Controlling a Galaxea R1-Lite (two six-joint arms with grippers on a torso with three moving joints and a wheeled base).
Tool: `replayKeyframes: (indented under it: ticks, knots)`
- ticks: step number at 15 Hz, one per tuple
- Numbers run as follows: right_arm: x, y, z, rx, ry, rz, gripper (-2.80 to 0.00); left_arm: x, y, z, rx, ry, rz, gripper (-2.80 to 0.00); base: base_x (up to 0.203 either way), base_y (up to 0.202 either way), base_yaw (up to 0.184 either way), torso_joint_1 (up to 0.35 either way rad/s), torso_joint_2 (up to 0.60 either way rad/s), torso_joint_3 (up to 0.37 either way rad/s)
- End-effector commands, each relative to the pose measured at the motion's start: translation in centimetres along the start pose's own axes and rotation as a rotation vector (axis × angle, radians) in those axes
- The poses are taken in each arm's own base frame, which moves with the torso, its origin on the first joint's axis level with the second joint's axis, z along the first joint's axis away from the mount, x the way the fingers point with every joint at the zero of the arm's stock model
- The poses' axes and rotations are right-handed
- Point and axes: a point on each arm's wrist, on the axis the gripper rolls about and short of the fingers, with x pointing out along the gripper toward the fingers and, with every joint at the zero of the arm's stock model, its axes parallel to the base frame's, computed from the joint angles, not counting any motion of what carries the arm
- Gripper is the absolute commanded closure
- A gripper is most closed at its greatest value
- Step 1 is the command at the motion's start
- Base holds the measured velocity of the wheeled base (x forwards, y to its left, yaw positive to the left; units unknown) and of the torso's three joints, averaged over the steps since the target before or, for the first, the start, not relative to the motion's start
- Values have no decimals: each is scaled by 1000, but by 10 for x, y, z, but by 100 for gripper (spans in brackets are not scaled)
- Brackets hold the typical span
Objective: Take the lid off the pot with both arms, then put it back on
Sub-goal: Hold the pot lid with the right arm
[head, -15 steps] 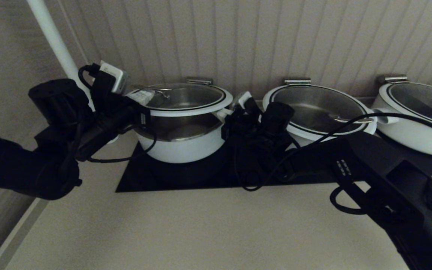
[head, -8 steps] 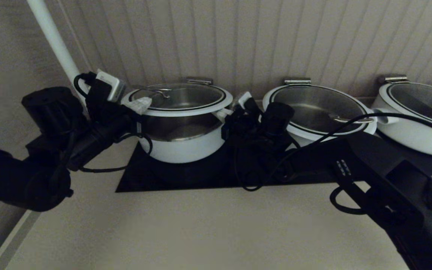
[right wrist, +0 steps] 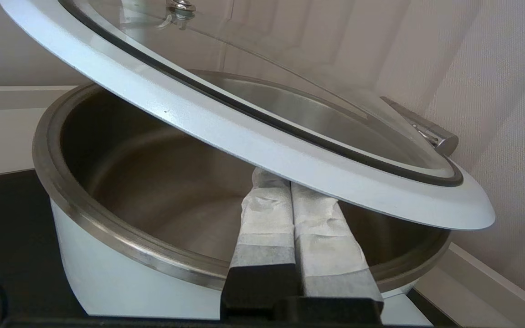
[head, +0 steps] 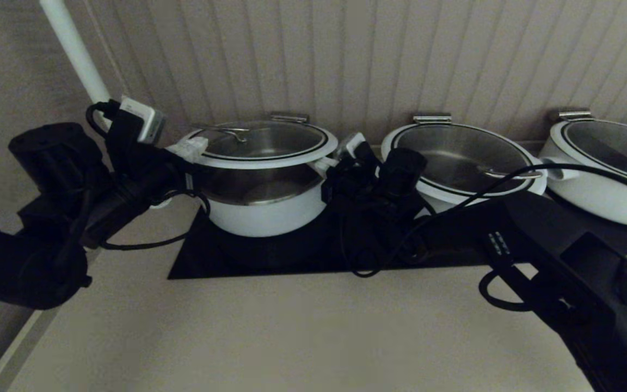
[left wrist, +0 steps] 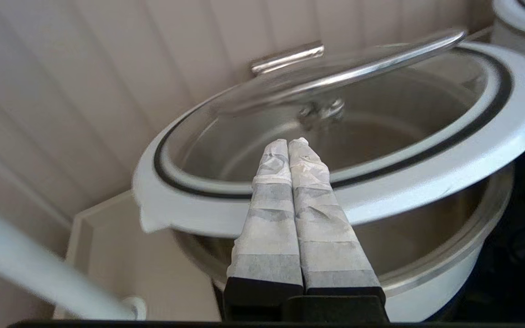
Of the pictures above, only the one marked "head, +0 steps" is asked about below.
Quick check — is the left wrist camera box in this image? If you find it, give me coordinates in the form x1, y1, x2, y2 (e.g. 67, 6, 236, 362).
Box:
120, 95, 164, 145

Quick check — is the white-rimmed glass pot lid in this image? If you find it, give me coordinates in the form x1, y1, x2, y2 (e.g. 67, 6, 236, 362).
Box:
550, 121, 627, 195
180, 121, 339, 169

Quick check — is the white round pole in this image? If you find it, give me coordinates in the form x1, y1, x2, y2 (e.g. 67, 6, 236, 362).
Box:
39, 0, 175, 211

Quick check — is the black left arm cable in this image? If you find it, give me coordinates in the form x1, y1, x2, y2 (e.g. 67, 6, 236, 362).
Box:
86, 101, 211, 251

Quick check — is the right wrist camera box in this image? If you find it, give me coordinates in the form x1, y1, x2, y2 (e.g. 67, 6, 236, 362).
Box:
341, 132, 367, 158

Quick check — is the large black glass cooktop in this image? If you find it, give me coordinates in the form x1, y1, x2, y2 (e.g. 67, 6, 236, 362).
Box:
168, 169, 510, 280

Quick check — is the white pot with steel rim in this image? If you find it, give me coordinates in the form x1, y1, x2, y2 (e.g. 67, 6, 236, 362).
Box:
199, 163, 328, 238

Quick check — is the middle white pot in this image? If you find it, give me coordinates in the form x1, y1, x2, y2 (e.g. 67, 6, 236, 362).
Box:
382, 124, 547, 198

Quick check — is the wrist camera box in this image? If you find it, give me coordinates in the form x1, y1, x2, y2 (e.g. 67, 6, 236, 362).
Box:
120, 95, 164, 145
341, 132, 367, 158

